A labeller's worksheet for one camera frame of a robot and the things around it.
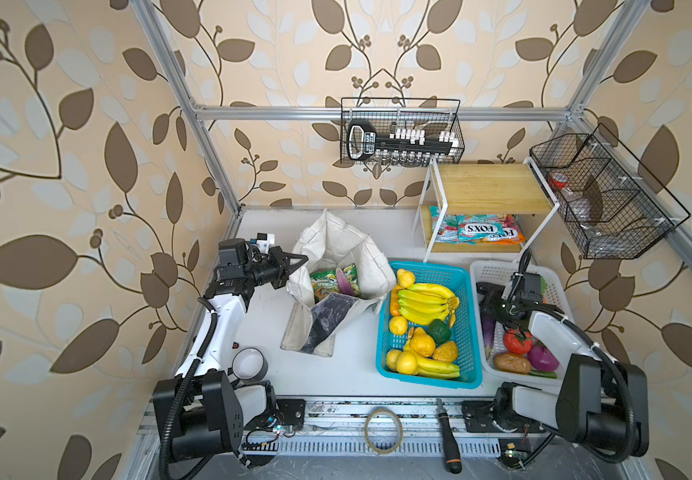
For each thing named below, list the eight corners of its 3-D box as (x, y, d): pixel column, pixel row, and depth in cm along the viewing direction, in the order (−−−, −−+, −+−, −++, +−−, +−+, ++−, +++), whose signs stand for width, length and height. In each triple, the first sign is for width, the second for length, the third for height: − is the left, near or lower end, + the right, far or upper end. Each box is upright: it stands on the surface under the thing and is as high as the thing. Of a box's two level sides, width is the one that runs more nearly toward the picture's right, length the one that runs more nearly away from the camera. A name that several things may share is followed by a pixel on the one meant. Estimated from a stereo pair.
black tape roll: (233, 382, 82) (227, 377, 78) (240, 353, 87) (235, 347, 83) (265, 382, 82) (260, 377, 78) (270, 353, 87) (266, 347, 83)
